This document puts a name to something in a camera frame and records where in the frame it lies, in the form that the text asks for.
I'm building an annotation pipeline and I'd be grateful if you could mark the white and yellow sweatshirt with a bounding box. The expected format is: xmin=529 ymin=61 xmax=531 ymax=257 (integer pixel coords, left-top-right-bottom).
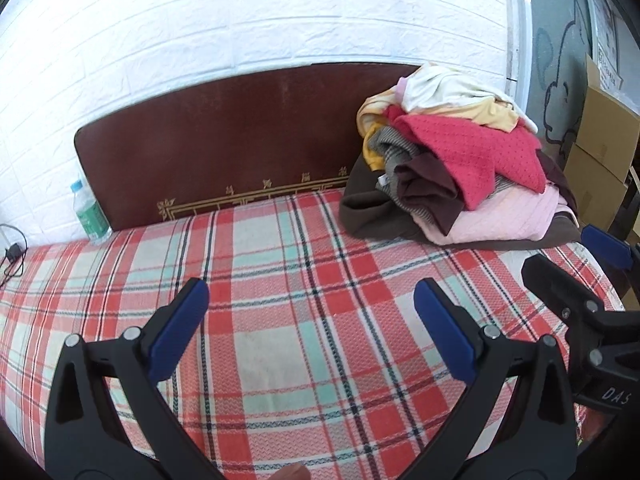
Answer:
xmin=394 ymin=63 xmax=538 ymax=134

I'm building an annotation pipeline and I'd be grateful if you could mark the lower cardboard box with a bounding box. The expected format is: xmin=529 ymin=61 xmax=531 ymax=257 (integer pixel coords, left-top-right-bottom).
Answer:
xmin=564 ymin=144 xmax=627 ymax=231

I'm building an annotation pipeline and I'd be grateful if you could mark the cardboard box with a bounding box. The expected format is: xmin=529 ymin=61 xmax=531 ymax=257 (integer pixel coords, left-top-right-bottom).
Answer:
xmin=577 ymin=55 xmax=639 ymax=182
xmin=564 ymin=144 xmax=627 ymax=231

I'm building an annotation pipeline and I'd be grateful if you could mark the pink quilted garment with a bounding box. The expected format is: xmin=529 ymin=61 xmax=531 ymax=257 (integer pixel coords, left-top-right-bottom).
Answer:
xmin=411 ymin=182 xmax=578 ymax=246

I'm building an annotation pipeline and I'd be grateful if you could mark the upper cardboard box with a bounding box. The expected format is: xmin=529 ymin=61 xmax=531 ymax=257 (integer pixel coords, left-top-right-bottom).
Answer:
xmin=577 ymin=55 xmax=639 ymax=182

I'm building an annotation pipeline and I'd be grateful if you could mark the red knit sweater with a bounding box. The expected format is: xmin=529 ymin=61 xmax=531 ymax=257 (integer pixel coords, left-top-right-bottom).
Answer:
xmin=384 ymin=105 xmax=547 ymax=210

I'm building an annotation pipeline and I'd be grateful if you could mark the maroon garment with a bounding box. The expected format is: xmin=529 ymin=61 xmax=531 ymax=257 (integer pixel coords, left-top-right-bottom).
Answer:
xmin=394 ymin=152 xmax=464 ymax=235

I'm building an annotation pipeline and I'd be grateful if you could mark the clear plastic water bottle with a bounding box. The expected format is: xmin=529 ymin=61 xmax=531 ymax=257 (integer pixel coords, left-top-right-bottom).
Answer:
xmin=70 ymin=180 xmax=112 ymax=244

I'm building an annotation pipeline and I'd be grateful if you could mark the dark brown garment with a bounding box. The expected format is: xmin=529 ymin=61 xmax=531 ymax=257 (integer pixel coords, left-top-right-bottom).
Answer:
xmin=338 ymin=157 xmax=580 ymax=250

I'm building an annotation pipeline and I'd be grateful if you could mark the grey knit garment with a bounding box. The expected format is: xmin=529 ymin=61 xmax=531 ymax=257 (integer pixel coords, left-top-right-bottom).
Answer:
xmin=368 ymin=126 xmax=516 ymax=221

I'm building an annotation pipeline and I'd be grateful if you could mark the red plaid bed sheet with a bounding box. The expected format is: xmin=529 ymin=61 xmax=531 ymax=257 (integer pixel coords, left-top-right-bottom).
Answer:
xmin=0 ymin=187 xmax=624 ymax=480

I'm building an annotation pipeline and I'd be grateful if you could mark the yellow striped garment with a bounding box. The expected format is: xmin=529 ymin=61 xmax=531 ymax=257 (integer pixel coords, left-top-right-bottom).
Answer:
xmin=356 ymin=87 xmax=397 ymax=171

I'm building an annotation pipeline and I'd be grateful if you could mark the dark red wooden headboard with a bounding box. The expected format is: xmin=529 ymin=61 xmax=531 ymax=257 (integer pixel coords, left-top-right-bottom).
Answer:
xmin=74 ymin=63 xmax=415 ymax=231

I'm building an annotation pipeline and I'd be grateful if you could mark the black charger with cable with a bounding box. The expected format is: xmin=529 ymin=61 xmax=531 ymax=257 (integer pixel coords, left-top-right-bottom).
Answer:
xmin=1 ymin=223 xmax=28 ymax=287

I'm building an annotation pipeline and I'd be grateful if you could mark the white wall poster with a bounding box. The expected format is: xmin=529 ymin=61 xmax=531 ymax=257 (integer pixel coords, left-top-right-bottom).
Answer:
xmin=587 ymin=0 xmax=624 ymax=91

